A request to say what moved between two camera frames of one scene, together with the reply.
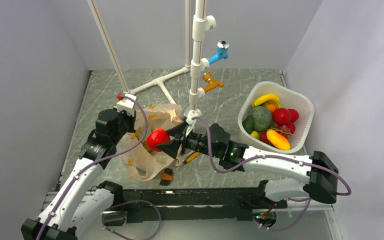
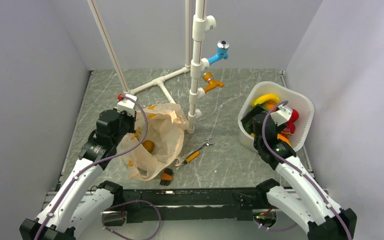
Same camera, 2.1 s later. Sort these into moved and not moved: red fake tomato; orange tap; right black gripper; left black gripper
Moved: right black gripper
Not moved: orange tap; left black gripper; red fake tomato
